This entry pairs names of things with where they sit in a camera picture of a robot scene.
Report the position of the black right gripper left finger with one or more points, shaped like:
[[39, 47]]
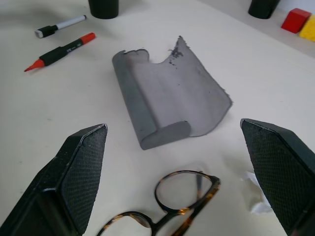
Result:
[[61, 179]]

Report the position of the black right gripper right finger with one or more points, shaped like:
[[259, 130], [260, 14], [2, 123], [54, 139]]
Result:
[[283, 172]]

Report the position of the crumpled white tissue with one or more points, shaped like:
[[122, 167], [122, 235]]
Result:
[[257, 196]]

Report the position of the tortoiseshell eyeglasses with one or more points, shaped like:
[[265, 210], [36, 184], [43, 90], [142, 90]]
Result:
[[187, 194]]

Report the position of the red marker with black grip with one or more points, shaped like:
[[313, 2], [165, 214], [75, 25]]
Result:
[[59, 52]]

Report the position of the grey open glasses case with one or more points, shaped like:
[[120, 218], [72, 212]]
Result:
[[162, 98]]

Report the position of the yellow block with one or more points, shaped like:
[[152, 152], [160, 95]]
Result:
[[308, 30]]

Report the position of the red block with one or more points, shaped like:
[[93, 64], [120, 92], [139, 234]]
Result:
[[295, 20]]

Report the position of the white marker with black cap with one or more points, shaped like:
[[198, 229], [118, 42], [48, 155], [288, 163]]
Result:
[[59, 25]]

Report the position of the black tapered cup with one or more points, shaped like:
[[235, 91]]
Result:
[[263, 8]]

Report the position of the black cylindrical pen holder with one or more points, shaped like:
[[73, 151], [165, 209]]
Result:
[[104, 8]]

